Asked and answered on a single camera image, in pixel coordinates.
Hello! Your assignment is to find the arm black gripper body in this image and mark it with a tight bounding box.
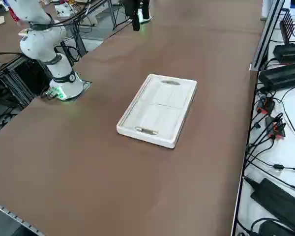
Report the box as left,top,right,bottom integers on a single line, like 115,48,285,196
123,0,150,10

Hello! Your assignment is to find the white folding storage box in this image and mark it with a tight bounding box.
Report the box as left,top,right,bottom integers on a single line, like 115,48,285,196
116,73,198,149

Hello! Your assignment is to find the white equipment box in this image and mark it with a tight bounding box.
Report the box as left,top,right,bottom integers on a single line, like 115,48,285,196
54,1,99,27

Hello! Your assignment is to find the dark slotted rack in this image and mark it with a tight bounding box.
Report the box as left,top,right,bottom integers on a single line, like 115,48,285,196
279,8,295,41

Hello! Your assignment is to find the black power brick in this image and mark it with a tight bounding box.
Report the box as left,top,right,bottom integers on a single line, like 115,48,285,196
272,43,295,64
250,178,295,236
258,62,295,91

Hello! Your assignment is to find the orange black connector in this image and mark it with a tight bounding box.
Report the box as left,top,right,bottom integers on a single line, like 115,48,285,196
256,96,276,116
265,115,287,140

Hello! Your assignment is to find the ribbed aluminium edge profile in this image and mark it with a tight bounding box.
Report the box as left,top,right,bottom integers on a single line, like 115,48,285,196
0,198,44,236

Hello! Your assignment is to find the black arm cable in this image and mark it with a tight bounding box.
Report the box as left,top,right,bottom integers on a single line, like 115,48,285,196
28,0,128,32

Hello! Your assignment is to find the black metal frame rack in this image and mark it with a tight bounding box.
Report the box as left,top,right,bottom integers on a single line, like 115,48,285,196
0,53,54,110

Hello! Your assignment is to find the aluminium profile rail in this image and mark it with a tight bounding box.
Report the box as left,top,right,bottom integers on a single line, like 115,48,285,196
250,0,286,72

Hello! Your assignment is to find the black cable with ferrite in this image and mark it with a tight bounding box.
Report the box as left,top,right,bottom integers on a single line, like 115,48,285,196
244,147,295,175

